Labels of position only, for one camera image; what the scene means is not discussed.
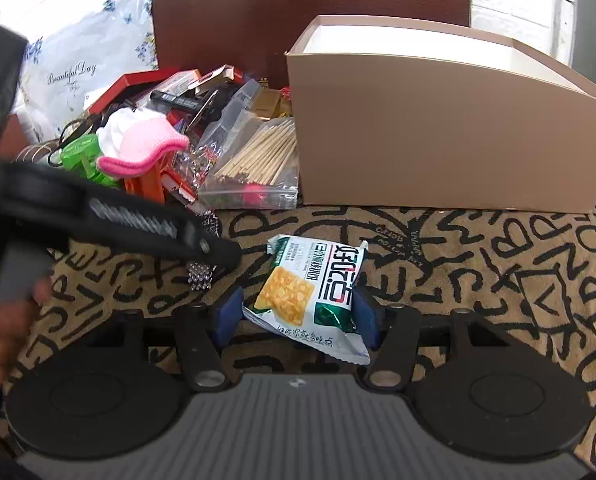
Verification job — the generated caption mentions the green yellow cracker packet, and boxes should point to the green yellow cracker packet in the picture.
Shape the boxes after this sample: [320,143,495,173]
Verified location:
[242,234,372,366]

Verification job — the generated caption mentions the white floral plastic bag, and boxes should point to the white floral plastic bag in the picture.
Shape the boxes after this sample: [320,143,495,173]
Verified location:
[16,0,159,142]

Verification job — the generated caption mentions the green snack packet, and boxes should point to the green snack packet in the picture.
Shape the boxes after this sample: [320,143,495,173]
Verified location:
[60,134,122,189]

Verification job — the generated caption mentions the beige cardboard box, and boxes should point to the beige cardboard box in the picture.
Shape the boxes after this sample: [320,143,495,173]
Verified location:
[284,15,596,214]

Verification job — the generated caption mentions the orange plastic scoop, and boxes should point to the orange plastic scoop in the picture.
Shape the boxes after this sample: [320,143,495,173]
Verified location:
[124,159,179,204]

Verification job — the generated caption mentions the silver magnetic bead cluster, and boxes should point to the silver magnetic bead cluster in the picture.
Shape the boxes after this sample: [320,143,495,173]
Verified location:
[185,210,222,292]

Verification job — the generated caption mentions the white glove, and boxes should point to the white glove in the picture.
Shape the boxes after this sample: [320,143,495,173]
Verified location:
[96,108,153,157]

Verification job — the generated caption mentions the pink knitted cloth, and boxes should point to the pink knitted cloth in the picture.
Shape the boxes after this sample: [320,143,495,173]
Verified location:
[96,114,189,179]

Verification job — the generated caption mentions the tan black patterned tablecloth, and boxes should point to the tan black patterned tablecloth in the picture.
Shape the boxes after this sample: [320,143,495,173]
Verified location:
[0,189,596,480]

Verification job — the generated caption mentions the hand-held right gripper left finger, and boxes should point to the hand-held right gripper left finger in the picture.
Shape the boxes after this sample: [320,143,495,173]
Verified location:
[92,287,246,394]

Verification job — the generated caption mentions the black marker pen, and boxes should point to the black marker pen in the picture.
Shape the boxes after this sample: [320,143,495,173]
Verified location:
[150,90,205,112]

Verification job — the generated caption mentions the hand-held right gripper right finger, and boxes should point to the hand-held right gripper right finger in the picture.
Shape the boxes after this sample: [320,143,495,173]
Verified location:
[350,286,511,393]

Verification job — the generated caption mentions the person's left hand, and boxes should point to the person's left hand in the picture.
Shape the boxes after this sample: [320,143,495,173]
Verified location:
[0,279,54,387]

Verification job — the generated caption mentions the brown striped cloth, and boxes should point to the brown striped cloth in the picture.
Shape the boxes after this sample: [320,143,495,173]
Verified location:
[12,141,62,167]

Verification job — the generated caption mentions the red flat box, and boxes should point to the red flat box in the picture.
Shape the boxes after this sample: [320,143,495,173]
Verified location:
[86,70,203,116]

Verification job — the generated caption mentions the brown wooden chair back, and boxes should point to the brown wooden chair back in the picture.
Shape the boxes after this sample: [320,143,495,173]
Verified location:
[150,0,473,83]

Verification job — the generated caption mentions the bag of wooden sticks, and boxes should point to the bag of wooden sticks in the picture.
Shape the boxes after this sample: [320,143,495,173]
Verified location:
[198,110,299,210]

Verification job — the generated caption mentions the red white card box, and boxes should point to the red white card box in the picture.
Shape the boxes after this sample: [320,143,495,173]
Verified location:
[197,64,249,94]

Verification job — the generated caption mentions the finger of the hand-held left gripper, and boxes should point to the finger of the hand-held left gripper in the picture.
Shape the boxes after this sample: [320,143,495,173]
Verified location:
[177,219,243,272]

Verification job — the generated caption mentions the clear plastic zip bag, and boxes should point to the clear plastic zip bag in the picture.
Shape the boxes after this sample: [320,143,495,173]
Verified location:
[198,79,261,162]

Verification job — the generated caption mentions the gold foil packets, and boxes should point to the gold foil packets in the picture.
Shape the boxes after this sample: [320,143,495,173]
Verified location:
[250,86,293,121]

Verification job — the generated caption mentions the bag of small metal clips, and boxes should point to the bag of small metal clips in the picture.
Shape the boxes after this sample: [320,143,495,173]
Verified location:
[170,144,219,192]

